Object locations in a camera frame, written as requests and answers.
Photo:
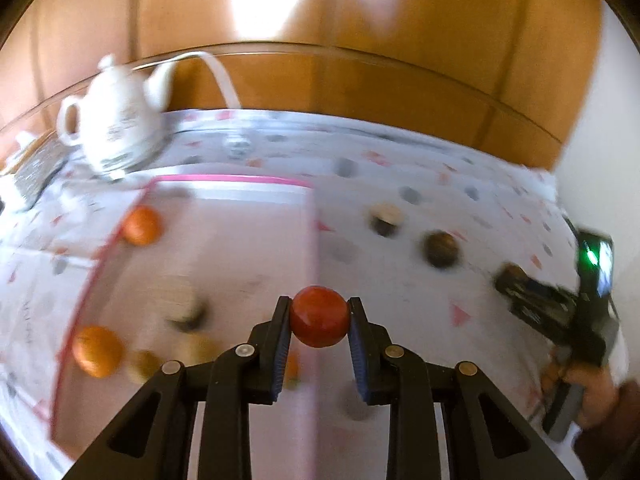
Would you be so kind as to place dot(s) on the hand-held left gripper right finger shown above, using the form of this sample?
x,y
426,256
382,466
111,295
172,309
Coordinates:
x,y
359,355

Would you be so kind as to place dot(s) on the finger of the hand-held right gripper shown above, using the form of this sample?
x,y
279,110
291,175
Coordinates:
x,y
525,310
550,296

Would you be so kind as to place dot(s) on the pink rimmed shallow tray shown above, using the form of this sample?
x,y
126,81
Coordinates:
x,y
240,240

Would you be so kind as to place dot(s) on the dark purple sugarcane piece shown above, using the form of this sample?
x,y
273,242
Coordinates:
x,y
512,271

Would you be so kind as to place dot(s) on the silver embossed tissue box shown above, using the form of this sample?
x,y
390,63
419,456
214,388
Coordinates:
x,y
37,170

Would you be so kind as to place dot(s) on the person's right hand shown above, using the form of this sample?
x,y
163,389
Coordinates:
x,y
597,395

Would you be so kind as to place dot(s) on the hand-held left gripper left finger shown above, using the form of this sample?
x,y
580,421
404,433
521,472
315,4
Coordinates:
x,y
281,350

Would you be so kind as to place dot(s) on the orange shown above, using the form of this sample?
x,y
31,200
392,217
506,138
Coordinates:
x,y
142,225
97,344

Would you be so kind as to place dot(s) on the red tomato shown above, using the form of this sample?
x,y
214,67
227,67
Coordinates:
x,y
320,316

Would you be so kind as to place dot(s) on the dark brown passion fruit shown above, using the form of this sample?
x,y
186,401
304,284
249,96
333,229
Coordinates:
x,y
441,249

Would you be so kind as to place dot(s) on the short sugarcane piece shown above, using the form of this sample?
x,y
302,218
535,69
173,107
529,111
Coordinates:
x,y
185,305
387,217

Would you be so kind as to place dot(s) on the white floral ceramic kettle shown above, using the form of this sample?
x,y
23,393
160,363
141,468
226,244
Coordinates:
x,y
120,120

